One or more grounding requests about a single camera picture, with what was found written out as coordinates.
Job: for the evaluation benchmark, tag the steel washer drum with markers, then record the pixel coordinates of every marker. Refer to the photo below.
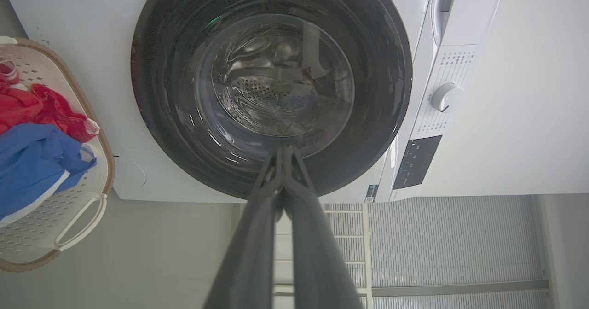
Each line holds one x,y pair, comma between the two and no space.
276,88

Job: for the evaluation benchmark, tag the beige perforated laundry basket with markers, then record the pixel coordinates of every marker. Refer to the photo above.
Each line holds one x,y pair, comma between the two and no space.
60,221

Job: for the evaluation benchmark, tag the white round control knob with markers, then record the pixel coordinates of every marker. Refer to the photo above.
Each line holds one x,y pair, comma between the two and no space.
445,97

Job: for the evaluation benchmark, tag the red white striped garment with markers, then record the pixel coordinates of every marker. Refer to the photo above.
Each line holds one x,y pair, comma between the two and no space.
8,72

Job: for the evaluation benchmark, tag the blue garment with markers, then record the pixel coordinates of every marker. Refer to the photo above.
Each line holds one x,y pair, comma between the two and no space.
32,166

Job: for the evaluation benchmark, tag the round dark glass washer door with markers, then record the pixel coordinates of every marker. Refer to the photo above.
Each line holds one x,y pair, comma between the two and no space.
170,92

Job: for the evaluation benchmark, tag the white detergent drawer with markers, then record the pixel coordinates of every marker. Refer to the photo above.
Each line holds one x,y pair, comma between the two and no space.
474,19

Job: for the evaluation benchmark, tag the grey ribbed window blind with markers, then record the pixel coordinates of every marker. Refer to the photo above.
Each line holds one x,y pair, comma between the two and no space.
455,240

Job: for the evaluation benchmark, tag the round white filter cover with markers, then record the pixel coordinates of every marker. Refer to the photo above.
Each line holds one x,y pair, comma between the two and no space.
131,171

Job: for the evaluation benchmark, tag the white shelf rack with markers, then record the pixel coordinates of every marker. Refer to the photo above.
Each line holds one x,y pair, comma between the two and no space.
345,221

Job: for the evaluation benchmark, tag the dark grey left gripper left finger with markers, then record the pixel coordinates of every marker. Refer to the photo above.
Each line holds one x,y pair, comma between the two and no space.
251,253

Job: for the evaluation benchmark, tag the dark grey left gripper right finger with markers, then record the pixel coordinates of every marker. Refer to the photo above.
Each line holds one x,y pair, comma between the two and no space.
317,263

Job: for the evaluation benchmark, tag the small energy label sticker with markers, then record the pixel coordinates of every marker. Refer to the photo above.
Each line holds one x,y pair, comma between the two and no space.
371,194

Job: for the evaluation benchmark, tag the white washing machine body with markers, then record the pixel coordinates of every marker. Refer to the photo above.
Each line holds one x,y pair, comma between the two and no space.
92,19

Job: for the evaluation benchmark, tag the black washer display panel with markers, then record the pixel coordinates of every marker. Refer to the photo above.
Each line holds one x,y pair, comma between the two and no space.
416,161

